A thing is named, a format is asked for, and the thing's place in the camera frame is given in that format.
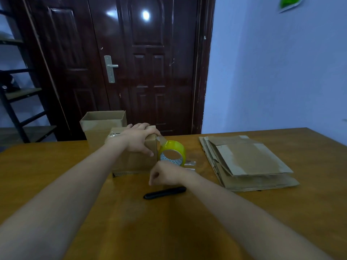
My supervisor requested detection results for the person's left hand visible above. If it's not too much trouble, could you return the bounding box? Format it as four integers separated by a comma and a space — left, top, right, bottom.
106, 122, 162, 157

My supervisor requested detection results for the open brown cardboard box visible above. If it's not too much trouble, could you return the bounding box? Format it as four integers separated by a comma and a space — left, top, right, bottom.
80, 110, 127, 150

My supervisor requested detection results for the black utility knife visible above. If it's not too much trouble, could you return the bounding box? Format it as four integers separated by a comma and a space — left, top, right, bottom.
143, 186, 187, 200

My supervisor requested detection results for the black bag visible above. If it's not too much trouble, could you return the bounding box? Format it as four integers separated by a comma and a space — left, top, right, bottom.
0, 71, 20, 92

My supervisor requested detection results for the person's left forearm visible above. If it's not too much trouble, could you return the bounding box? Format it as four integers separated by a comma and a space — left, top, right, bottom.
0, 137, 128, 260

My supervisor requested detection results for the green wall sticker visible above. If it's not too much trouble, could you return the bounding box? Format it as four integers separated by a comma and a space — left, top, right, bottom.
278, 0, 306, 13

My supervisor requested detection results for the dark brown wooden door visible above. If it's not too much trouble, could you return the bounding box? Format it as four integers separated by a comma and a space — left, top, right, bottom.
24, 0, 202, 136

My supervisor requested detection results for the silver door handle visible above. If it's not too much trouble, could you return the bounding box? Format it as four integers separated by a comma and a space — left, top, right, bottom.
104, 55, 119, 84

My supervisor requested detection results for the stack of flattened cardboard boxes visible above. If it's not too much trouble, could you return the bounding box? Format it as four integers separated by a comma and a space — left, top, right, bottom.
199, 135, 300, 192

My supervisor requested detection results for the person's right hand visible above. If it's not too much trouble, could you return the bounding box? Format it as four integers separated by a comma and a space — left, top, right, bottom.
149, 160, 191, 187

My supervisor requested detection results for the black metal shelf rack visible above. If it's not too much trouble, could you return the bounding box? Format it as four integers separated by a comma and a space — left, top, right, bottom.
0, 8, 58, 144

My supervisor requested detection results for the person's right forearm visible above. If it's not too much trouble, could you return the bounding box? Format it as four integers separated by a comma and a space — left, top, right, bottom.
181, 170, 334, 260

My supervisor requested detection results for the brown cardboard box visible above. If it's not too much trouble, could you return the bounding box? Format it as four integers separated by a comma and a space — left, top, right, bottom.
80, 110, 127, 150
107, 127, 158, 177

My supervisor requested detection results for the yellow packing tape dispenser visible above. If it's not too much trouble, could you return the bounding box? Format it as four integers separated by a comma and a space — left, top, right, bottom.
156, 136, 197, 171

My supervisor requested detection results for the dark brown door frame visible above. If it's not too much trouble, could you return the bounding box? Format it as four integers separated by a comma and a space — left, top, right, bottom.
191, 0, 216, 135

